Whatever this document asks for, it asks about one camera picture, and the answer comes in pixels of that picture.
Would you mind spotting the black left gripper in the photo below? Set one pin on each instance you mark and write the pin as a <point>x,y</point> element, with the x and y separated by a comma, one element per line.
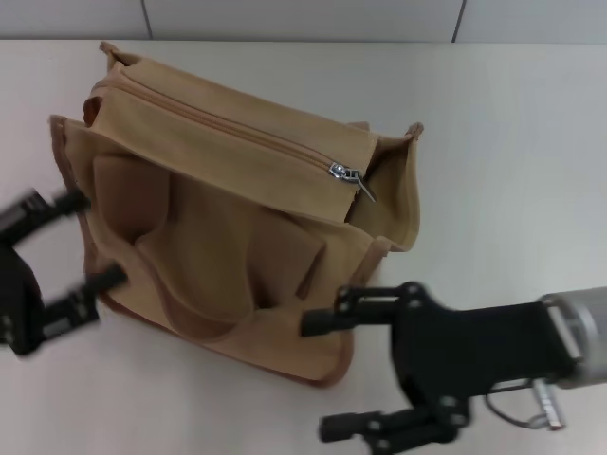
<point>19,308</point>

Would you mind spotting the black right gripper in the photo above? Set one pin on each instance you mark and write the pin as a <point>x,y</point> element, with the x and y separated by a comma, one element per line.
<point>474,341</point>

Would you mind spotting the khaki canvas food bag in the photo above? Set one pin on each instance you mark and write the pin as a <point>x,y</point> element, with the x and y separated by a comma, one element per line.
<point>227,237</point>

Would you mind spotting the silver metal zipper pull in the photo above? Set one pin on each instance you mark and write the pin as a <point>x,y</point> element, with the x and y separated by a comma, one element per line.
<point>348,176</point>

